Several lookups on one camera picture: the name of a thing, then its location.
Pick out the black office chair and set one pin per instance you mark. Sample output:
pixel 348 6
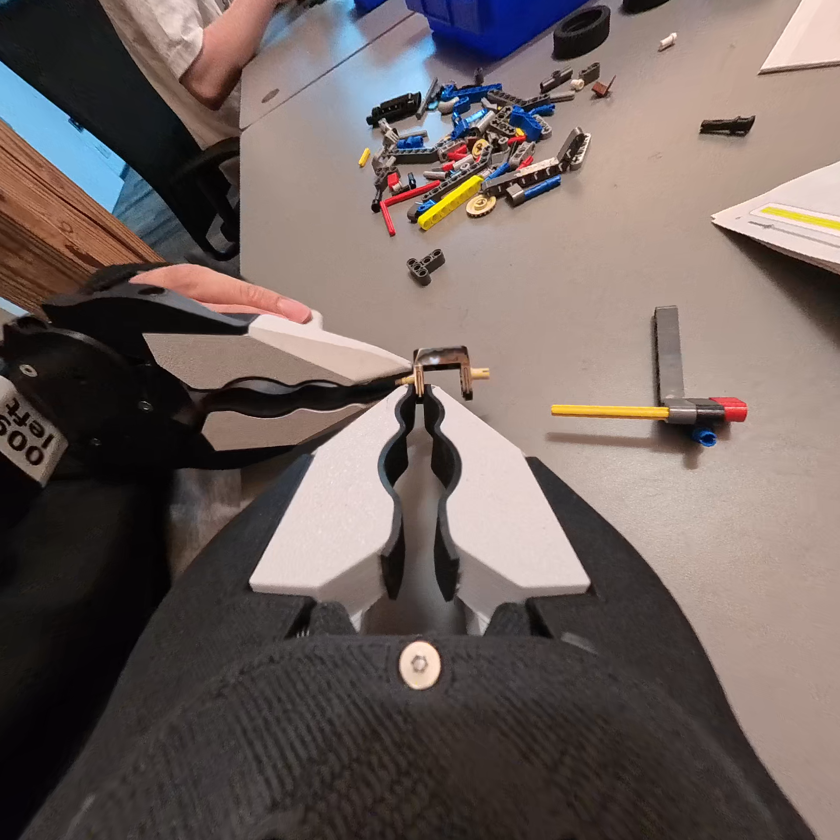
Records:
pixel 98 111

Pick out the dark red lego piece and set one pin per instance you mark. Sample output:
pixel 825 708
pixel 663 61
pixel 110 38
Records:
pixel 602 87

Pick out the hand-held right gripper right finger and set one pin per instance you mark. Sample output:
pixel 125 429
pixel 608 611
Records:
pixel 512 525

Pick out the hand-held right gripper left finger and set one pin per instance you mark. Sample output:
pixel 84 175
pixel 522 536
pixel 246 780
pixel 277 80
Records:
pixel 328 525

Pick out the black rubber lego tire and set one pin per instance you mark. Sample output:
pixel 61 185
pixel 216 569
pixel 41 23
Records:
pixel 581 33
pixel 646 5

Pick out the open instruction booklet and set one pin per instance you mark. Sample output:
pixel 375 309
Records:
pixel 787 223

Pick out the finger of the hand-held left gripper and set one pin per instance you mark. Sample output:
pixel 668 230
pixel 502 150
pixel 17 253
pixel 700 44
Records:
pixel 275 351
pixel 282 430

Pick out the grey T-shaped lego beam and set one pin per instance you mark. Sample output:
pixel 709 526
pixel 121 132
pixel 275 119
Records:
pixel 423 268

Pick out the small white lego piece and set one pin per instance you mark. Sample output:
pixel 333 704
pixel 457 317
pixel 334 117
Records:
pixel 668 40

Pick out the wooden cabinet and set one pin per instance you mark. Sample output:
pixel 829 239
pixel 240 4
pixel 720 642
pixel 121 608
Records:
pixel 46 223

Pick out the black U-shaped lego piece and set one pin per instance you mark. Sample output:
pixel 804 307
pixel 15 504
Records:
pixel 443 358

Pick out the small grey lego connector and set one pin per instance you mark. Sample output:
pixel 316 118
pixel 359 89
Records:
pixel 589 72

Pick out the closed instruction booklet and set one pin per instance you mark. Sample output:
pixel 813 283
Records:
pixel 810 39

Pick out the person's black clothing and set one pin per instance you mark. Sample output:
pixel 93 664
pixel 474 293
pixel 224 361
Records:
pixel 65 590

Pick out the black lego pin connector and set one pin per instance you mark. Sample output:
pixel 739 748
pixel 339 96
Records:
pixel 725 124

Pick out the pile of mixed lego pieces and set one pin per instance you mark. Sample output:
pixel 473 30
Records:
pixel 453 197

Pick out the blue plastic bin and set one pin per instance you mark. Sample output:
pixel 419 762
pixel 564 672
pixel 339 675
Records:
pixel 485 26
pixel 371 5

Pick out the grey beam yellow axle assembly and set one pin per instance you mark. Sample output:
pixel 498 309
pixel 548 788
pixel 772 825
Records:
pixel 668 354

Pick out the person's left hand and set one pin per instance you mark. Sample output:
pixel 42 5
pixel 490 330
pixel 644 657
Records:
pixel 229 292

